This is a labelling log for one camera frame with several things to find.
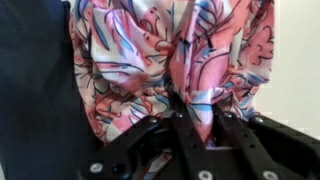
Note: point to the dark navy folded cloth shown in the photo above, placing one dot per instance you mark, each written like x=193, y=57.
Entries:
x=33, y=83

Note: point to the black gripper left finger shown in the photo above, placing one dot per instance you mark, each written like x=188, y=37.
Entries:
x=126, y=153

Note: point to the pink blue floral cloth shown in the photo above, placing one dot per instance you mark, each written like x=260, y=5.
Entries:
x=133, y=50

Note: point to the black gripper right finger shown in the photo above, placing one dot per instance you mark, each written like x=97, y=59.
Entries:
x=273, y=153

